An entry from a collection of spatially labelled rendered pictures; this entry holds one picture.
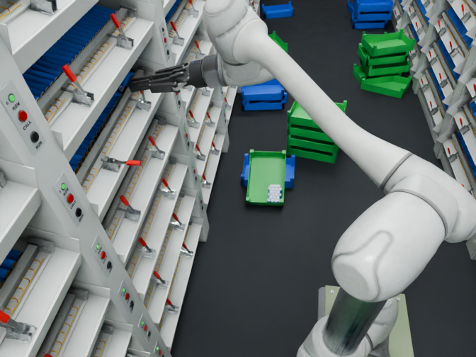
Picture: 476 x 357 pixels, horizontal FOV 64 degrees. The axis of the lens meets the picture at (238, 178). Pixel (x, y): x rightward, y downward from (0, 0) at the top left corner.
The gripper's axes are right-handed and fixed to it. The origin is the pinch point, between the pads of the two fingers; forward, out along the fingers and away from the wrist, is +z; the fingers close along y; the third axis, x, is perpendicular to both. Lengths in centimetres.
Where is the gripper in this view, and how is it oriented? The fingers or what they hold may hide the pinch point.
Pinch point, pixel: (141, 83)
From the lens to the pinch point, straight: 117.0
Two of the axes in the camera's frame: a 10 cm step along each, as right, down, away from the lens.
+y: 1.4, -7.1, 6.9
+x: -2.5, -7.0, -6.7
